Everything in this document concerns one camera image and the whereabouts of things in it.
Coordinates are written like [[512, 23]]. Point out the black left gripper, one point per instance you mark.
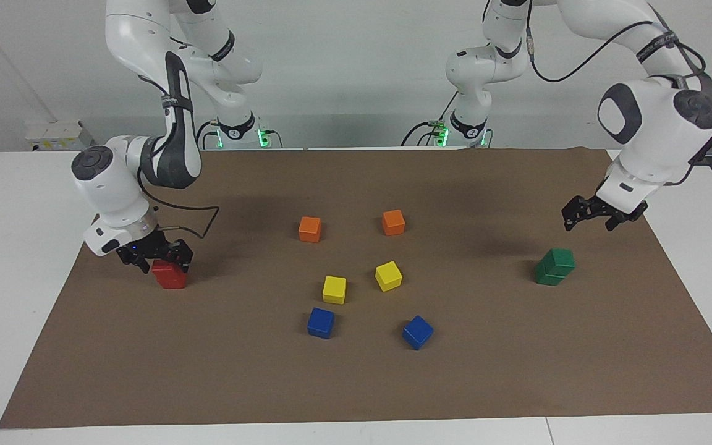
[[597, 209]]

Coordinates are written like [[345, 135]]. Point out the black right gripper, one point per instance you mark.
[[155, 248]]

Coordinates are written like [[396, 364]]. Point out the red wooden cube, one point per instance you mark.
[[162, 266], [173, 282]]

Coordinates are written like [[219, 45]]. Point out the green wooden cube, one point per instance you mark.
[[549, 277], [560, 259]]

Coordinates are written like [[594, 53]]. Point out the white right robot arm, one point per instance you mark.
[[109, 179]]

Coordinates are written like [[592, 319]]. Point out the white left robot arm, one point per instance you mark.
[[659, 123]]

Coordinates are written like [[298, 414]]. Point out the orange wooden cube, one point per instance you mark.
[[393, 222], [309, 229]]

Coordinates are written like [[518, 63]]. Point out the blue wooden cube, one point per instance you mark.
[[320, 323], [417, 332]]

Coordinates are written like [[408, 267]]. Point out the yellow wooden cube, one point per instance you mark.
[[388, 276], [334, 290]]

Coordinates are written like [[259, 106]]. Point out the brown paper mat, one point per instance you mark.
[[486, 371]]

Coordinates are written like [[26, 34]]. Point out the white wall socket box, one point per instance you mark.
[[53, 135]]

